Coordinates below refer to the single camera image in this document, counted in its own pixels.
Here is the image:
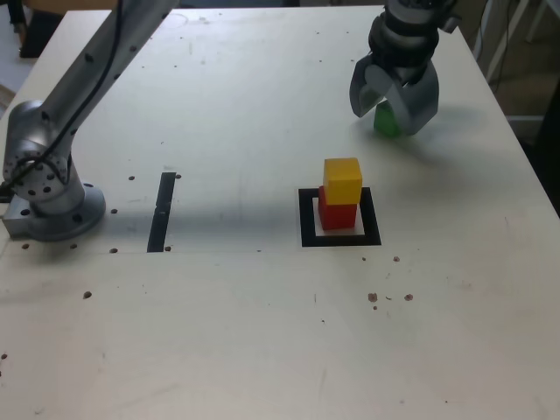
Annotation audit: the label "yellow cube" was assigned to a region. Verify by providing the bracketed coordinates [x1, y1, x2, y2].
[323, 157, 364, 206]

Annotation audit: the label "red cube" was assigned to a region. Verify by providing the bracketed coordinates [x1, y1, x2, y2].
[317, 185, 358, 232]

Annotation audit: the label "black tape square outline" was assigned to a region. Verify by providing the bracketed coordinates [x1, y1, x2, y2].
[297, 186, 382, 249]

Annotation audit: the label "white metal frame legs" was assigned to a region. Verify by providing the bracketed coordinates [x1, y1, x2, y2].
[483, 0, 560, 84]

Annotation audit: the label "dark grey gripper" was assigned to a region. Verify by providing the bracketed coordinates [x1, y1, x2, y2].
[348, 54, 440, 137]

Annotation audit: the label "black tape strip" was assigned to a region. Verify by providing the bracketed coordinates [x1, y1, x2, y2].
[146, 171, 176, 254]

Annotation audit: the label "black chair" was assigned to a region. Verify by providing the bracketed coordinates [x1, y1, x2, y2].
[8, 0, 67, 59]

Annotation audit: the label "dark furniture piece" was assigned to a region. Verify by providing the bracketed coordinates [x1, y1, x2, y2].
[536, 85, 560, 185]

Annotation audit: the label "green cube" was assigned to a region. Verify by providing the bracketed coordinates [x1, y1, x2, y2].
[374, 102, 403, 139]

